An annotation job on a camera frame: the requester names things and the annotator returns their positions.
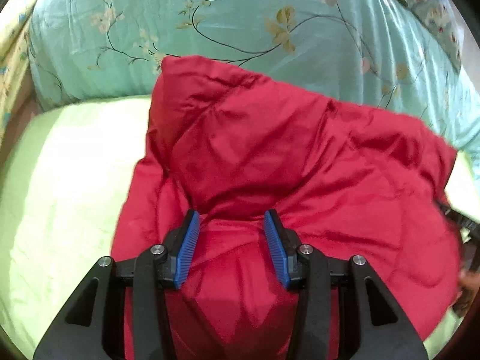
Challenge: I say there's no teal floral quilt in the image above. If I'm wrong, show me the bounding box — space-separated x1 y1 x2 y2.
29 0 479 172

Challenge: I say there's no light green bed sheet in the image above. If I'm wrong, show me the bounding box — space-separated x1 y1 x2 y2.
1 97 479 359

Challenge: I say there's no red quilted puffer jacket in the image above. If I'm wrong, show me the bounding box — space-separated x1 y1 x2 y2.
112 56 461 359

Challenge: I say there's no yellow cartoon print blanket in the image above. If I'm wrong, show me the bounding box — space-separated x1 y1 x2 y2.
1 0 38 138

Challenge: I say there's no grey cartoon print pillow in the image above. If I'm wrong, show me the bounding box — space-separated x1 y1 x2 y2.
398 0 464 71

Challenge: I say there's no person's right hand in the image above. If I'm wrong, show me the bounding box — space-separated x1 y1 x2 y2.
452 269 479 317

